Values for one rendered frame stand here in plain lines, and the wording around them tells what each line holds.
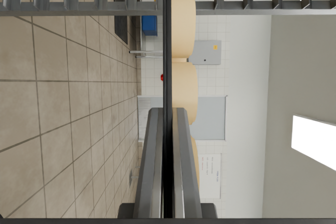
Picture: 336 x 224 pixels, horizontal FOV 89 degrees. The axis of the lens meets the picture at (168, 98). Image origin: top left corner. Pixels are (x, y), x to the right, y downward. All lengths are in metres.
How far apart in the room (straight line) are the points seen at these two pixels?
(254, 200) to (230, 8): 4.95
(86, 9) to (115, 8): 0.09
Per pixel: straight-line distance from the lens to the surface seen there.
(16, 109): 1.08
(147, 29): 3.46
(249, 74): 4.34
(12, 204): 1.16
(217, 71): 4.10
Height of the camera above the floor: 0.71
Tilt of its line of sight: level
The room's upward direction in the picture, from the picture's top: 90 degrees clockwise
